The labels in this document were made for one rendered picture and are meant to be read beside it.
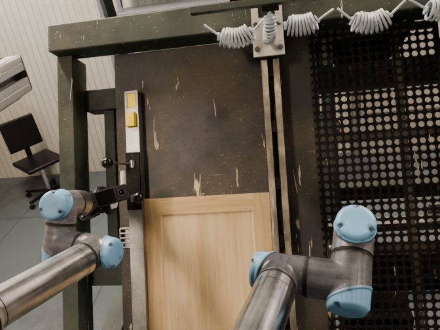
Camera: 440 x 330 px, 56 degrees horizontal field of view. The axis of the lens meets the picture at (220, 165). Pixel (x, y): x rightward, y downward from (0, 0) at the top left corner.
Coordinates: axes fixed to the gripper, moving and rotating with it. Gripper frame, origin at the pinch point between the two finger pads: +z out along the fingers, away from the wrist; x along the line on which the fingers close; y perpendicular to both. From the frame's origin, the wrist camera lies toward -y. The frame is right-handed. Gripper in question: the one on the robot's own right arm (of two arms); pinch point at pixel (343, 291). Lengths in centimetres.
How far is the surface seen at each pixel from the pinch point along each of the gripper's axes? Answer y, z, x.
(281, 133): 51, 0, 12
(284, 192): 34.8, 9.4, 12.8
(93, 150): 242, 244, 223
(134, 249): 23, 21, 65
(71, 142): 56, 1, 86
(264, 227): 27.9, 19.6, 20.0
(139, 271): 16, 25, 64
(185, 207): 35, 16, 47
